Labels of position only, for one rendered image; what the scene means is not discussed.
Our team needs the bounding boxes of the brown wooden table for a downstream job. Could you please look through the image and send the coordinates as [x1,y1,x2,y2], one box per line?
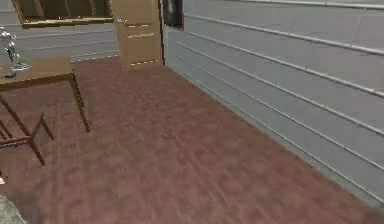
[0,55,91,134]

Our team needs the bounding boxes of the dark brown wooden chair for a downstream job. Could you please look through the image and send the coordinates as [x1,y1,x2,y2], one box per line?
[0,94,55,167]

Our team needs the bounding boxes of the grey patterned cloth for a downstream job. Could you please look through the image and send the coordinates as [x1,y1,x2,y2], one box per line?
[0,194,28,224]

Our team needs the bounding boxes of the dark framed wall picture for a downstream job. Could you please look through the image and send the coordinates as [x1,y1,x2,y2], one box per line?
[161,0,185,32]

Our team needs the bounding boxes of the gold framed wall picture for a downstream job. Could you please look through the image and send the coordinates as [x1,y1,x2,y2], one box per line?
[10,0,115,29]

